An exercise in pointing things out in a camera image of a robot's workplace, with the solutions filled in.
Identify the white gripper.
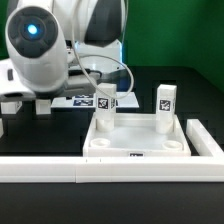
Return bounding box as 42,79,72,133
0,59,36,102

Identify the white square tabletop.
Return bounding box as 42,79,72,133
83,113,191,157

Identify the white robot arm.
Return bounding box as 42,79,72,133
0,0,126,102

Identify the white base tag plate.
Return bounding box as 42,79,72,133
51,92,139,108

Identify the white L-shaped obstacle wall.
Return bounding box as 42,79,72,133
0,119,224,183

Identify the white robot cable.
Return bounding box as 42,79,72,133
71,0,135,100

